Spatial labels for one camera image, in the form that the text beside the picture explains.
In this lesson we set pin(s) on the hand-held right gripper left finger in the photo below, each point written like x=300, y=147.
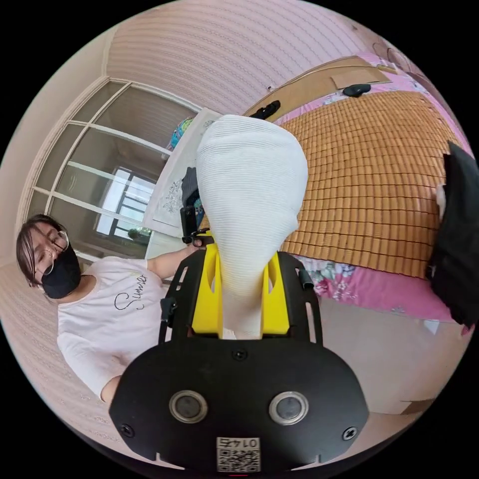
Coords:
x=207, y=299

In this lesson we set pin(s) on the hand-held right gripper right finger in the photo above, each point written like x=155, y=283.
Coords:
x=275, y=307

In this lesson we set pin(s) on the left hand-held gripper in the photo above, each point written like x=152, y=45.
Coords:
x=192, y=235

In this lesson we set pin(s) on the white long pants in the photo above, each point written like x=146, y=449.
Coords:
x=250, y=187

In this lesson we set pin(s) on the person's left forearm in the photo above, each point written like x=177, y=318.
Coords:
x=172, y=262

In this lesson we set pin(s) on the person's left hand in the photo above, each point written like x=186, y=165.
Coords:
x=197, y=243

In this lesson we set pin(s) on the white cupboard with flower print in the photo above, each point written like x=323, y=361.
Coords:
x=176, y=187

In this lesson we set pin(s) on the person's body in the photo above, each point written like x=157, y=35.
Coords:
x=108, y=307

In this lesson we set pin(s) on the window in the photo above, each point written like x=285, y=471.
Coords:
x=101, y=179

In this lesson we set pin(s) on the small black item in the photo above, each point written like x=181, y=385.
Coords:
x=266, y=109
x=356, y=90

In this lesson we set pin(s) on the pile of clothes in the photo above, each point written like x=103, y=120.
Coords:
x=456, y=232

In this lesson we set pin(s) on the flat cardboard piece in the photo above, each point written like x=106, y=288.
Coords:
x=353, y=79

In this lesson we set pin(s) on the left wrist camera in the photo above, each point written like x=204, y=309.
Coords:
x=189, y=220

